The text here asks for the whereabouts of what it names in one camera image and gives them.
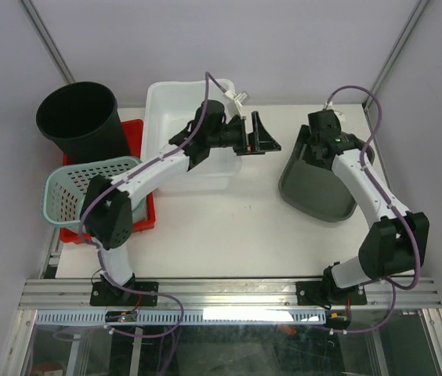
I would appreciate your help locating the red plastic tray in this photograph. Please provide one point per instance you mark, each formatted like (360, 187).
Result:
(133, 130)

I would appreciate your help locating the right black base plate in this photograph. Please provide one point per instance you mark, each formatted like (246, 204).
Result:
(314, 293)

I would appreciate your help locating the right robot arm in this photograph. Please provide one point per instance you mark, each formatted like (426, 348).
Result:
(397, 237)

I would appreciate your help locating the grey-green plastic tray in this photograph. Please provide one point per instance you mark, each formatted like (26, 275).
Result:
(312, 190)

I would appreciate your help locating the aluminium frame post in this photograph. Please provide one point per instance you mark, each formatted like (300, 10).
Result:
(47, 40)
(410, 25)

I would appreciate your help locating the white plastic tub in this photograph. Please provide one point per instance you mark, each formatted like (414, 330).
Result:
(169, 106)

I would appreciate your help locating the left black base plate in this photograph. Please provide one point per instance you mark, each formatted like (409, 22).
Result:
(105, 294)

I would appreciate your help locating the aluminium mounting rail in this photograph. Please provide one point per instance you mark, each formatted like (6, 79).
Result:
(202, 293)

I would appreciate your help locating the light blue perforated basket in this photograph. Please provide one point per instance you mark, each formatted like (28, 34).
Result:
(65, 188)

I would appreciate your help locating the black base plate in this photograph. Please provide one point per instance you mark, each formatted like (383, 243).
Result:
(105, 294)
(314, 293)

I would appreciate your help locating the right aluminium frame post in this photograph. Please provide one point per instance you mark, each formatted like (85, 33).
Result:
(410, 25)

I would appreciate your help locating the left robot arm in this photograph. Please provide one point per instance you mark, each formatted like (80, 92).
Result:
(106, 214)

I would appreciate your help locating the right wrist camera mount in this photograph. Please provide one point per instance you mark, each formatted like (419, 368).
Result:
(339, 114)

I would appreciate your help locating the left aluminium frame post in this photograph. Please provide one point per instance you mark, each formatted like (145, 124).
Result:
(47, 40)

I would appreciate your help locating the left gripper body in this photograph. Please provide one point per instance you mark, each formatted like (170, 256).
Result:
(236, 136)

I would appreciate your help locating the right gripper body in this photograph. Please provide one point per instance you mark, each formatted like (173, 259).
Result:
(311, 155)

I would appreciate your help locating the white slotted cable duct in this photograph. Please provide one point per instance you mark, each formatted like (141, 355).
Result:
(207, 316)

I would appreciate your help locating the black plastic bucket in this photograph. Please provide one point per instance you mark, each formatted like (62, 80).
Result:
(82, 120)

